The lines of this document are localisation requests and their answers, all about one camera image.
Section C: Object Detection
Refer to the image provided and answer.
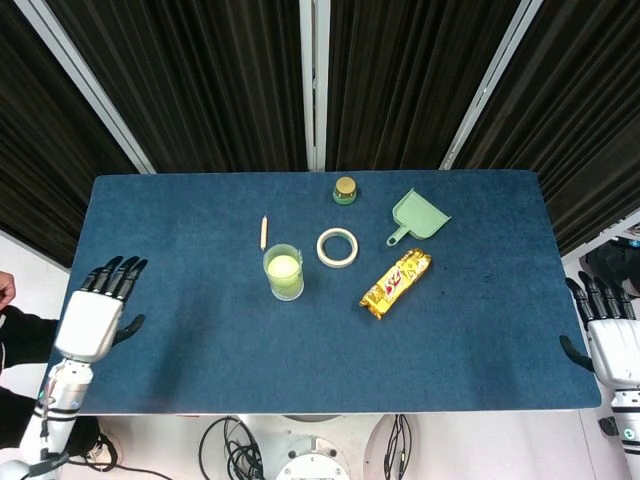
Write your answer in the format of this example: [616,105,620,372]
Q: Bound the right robot hand, black fingers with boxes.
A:
[558,272,640,389]

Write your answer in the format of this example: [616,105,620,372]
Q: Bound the left robot hand, black fingers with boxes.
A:
[53,255,149,362]

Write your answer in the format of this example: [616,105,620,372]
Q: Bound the clear plastic tube container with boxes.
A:
[263,243,305,302]

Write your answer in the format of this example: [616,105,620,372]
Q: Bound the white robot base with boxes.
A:
[234,412,401,480]

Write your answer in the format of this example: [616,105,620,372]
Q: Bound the black bag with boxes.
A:
[583,236,640,297]

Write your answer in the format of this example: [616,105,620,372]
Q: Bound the blue velvet table cloth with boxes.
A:
[64,169,604,416]

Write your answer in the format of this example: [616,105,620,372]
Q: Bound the black pleated curtain panel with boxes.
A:
[452,0,640,257]
[0,0,139,269]
[324,0,524,172]
[44,0,310,175]

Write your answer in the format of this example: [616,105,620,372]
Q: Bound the gold foil snack package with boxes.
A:
[359,248,433,321]

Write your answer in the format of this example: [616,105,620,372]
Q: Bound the light green plastic dustpan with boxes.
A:
[385,187,453,248]

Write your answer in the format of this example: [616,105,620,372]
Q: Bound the white masking tape roll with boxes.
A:
[316,227,359,267]

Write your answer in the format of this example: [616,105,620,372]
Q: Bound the small green jar, gold lid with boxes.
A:
[332,176,359,206]

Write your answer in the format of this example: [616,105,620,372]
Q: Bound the black cable bundle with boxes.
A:
[199,414,266,480]
[383,413,415,480]

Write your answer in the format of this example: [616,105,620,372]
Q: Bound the white partition frame post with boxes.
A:
[13,0,157,175]
[298,0,327,172]
[438,0,545,171]

